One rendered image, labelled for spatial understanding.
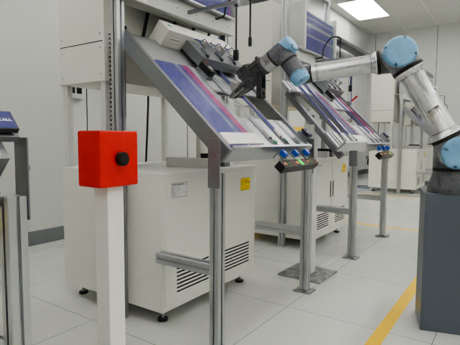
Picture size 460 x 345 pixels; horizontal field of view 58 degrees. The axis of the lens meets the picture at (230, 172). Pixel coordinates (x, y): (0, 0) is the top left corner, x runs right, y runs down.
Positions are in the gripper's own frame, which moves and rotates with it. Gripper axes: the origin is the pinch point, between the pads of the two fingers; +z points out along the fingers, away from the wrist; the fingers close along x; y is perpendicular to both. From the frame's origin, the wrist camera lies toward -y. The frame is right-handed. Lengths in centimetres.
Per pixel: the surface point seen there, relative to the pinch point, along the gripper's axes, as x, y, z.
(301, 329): 6, -100, 19
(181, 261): 42, -56, 29
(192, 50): 5.9, 28.3, 4.0
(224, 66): -11.7, 21.1, 2.6
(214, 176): 42, -37, -1
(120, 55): 40, 28, 16
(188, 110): 37.9, -9.9, -0.7
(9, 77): 8, 110, 134
